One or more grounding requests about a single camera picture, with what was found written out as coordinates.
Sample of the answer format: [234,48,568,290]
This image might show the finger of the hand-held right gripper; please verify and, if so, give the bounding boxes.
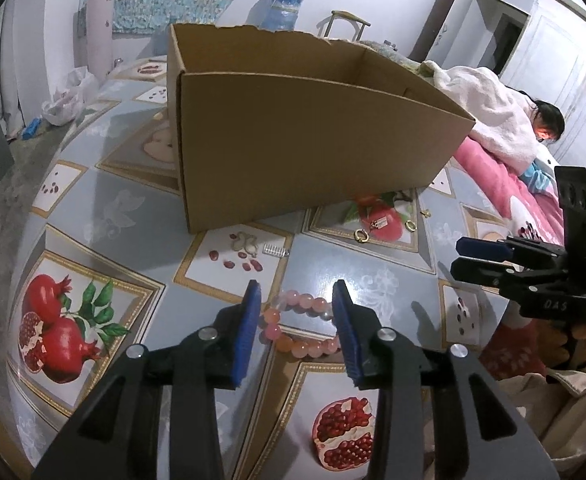
[450,257,586,319]
[456,235,567,270]

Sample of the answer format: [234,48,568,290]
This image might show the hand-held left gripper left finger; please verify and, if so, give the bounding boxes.
[30,280,263,480]

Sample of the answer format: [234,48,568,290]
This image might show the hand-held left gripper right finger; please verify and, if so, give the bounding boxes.
[332,280,561,480]

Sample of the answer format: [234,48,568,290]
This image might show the pink bead bracelet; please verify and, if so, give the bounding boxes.
[258,289,344,358]

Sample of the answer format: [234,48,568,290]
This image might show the brown cardboard box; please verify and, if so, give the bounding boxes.
[167,22,476,235]

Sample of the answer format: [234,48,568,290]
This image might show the person's right forearm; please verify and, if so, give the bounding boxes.
[498,355,586,476]

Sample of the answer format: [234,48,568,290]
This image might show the pink printed blanket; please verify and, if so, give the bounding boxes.
[450,137,569,381]

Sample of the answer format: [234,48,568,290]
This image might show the white fleece blanket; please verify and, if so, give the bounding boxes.
[420,60,541,168]

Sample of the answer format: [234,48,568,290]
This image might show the white wardrobe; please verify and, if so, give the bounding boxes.
[473,0,586,176]

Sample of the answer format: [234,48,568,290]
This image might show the fruit print tablecloth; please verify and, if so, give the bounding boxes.
[5,55,514,476]

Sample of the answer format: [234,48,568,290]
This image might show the grey green blanket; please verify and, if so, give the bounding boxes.
[363,40,434,78]

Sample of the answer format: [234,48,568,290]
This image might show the dark brown door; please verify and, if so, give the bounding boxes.
[408,0,476,68]

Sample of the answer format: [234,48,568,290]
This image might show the wooden chair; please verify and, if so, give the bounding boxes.
[317,10,371,41]

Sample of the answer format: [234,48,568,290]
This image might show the white plastic bags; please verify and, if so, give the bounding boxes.
[42,67,98,126]

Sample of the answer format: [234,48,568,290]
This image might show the blue water jug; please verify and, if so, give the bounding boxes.
[263,0,305,32]

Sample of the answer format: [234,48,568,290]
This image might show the pink rolled mat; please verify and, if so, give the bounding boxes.
[87,0,114,81]

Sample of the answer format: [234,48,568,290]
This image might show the white curtain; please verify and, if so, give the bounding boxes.
[0,0,28,136]

